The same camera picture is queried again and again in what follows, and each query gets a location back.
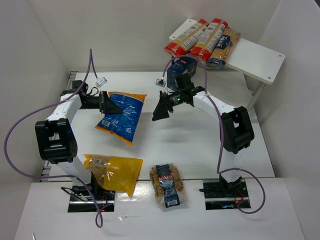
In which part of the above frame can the white two-tier shelf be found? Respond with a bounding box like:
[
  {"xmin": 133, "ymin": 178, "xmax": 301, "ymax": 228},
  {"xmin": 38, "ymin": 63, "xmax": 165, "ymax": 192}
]
[{"xmin": 168, "ymin": 18, "xmax": 286, "ymax": 124}]

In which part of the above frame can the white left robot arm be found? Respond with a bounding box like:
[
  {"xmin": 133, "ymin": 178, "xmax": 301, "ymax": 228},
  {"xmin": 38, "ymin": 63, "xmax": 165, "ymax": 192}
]
[{"xmin": 35, "ymin": 80, "xmax": 123, "ymax": 195}]

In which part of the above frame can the red spaghetti pack left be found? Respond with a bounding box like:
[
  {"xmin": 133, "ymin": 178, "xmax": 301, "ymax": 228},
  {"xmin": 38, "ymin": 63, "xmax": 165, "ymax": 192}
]
[{"xmin": 164, "ymin": 19, "xmax": 209, "ymax": 57}]

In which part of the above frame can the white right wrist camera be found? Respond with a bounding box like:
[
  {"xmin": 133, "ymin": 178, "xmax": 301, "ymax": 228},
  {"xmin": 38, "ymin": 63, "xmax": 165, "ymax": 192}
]
[{"xmin": 155, "ymin": 77, "xmax": 166, "ymax": 88}]

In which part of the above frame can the yellow pasta bag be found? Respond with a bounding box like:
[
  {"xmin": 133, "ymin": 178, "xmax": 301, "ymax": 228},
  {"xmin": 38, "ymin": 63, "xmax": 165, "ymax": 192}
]
[{"xmin": 83, "ymin": 154, "xmax": 143, "ymax": 197}]

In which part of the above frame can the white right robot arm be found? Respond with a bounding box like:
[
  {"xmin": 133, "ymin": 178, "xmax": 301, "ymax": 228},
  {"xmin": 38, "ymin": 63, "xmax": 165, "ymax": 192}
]
[{"xmin": 152, "ymin": 73, "xmax": 255, "ymax": 192}]

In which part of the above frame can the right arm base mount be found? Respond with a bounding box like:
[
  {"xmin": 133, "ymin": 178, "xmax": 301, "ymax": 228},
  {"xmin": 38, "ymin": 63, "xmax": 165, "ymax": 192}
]
[{"xmin": 199, "ymin": 179, "xmax": 251, "ymax": 211}]

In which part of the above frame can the blue orange pasta bag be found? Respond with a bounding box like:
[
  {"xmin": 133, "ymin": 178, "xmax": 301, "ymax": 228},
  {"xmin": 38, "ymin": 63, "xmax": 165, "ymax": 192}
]
[{"xmin": 95, "ymin": 91, "xmax": 147, "ymax": 146}]

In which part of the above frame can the clear fusilli pasta bag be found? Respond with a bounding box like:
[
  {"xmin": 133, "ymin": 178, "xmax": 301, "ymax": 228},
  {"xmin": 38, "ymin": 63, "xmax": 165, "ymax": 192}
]
[{"xmin": 149, "ymin": 163, "xmax": 187, "ymax": 209}]

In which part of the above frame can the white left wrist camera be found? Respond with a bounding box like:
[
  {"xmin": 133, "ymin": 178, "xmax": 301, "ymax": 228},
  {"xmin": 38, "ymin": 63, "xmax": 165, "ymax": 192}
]
[{"xmin": 95, "ymin": 77, "xmax": 108, "ymax": 89}]

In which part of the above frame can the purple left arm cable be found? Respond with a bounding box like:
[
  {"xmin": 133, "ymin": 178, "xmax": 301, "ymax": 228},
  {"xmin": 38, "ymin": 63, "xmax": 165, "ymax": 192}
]
[{"xmin": 3, "ymin": 48, "xmax": 111, "ymax": 229}]

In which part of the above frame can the red spaghetti pack middle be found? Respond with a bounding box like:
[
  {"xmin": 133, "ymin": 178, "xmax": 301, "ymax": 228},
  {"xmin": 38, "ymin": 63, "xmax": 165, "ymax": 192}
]
[{"xmin": 189, "ymin": 18, "xmax": 229, "ymax": 63}]

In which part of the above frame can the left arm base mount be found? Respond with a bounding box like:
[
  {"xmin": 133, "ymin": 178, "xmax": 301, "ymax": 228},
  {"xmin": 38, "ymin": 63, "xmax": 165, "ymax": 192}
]
[{"xmin": 60, "ymin": 186, "xmax": 116, "ymax": 213}]

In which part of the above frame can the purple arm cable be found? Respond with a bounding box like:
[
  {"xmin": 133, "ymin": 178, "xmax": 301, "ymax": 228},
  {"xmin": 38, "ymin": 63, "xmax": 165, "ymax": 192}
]
[
  {"xmin": 3, "ymin": 48, "xmax": 111, "ymax": 229},
  {"xmin": 161, "ymin": 56, "xmax": 266, "ymax": 215}
]

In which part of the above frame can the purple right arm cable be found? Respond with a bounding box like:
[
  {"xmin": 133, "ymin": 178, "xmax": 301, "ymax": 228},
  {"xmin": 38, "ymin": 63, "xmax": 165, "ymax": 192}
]
[{"xmin": 161, "ymin": 56, "xmax": 266, "ymax": 215}]

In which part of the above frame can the dark blue pasta box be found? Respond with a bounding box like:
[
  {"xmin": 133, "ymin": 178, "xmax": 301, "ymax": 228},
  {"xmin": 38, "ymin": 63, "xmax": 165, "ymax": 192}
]
[{"xmin": 166, "ymin": 57, "xmax": 198, "ymax": 91}]

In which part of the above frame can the red spaghetti pack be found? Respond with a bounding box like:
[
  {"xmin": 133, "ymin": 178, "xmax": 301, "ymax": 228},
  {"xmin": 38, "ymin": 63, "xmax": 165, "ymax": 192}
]
[
  {"xmin": 164, "ymin": 19, "xmax": 209, "ymax": 57},
  {"xmin": 189, "ymin": 18, "xmax": 229, "ymax": 63}
]

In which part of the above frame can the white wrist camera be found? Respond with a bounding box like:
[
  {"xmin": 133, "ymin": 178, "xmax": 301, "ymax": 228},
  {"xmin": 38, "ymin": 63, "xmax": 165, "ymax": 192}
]
[
  {"xmin": 95, "ymin": 77, "xmax": 108, "ymax": 89},
  {"xmin": 155, "ymin": 77, "xmax": 166, "ymax": 88}
]

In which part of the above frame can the dark blue spaghetti pack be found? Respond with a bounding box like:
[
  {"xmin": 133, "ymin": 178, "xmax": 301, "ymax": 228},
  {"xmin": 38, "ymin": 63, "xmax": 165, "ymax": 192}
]
[{"xmin": 205, "ymin": 27, "xmax": 241, "ymax": 69}]

